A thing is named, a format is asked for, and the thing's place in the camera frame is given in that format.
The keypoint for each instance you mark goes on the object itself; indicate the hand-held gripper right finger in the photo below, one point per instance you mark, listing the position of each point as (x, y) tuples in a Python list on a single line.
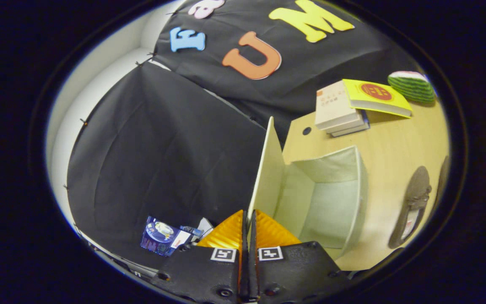
[(298, 270)]

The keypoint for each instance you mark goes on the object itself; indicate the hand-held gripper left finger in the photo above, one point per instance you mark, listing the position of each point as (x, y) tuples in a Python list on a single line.
[(203, 274)]

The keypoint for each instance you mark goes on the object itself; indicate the white storage box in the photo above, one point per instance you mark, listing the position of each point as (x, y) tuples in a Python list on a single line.
[(331, 202)]

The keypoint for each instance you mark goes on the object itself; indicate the brown fuzzy shoe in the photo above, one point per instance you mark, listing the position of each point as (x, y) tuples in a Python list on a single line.
[(411, 202), (443, 177)]

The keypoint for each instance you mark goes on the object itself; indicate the white flat panel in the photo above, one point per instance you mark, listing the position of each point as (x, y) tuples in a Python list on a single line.
[(205, 226)]

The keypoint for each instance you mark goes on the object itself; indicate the blue printed packet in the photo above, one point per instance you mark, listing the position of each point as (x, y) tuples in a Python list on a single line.
[(160, 236)]

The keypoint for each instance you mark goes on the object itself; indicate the black desk grommet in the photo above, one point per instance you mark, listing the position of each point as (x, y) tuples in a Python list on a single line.
[(306, 131)]

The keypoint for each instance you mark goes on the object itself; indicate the blue book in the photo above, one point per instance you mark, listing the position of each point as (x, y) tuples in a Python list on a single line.
[(352, 130)]

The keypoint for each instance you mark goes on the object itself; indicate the beige book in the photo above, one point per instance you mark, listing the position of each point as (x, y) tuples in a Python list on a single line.
[(331, 105)]

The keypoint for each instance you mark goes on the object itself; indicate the yellow book with red label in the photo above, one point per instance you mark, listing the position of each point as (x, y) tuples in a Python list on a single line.
[(378, 95)]

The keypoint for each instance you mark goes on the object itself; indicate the watermelon slice plush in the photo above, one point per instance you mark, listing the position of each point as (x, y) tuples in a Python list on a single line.
[(411, 86)]

